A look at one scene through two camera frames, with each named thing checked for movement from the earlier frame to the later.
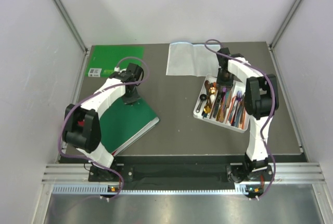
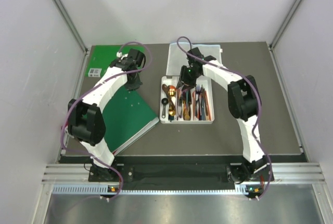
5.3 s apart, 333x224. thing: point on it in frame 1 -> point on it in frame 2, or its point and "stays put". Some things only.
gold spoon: [212, 90] -> [171, 90]
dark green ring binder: [123, 124] stays put
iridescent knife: [221, 111] -> [179, 106]
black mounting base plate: [181, 172] stays put
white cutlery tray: [224, 106] -> [173, 80]
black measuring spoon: [202, 97] -> [164, 102]
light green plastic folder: [105, 58] stays put
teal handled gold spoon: [207, 109] -> [171, 113]
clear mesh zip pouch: [187, 59] stays put
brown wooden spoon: [207, 86] -> [165, 87]
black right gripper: [222, 84] -> [184, 80]
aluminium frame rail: [62, 10] stays put
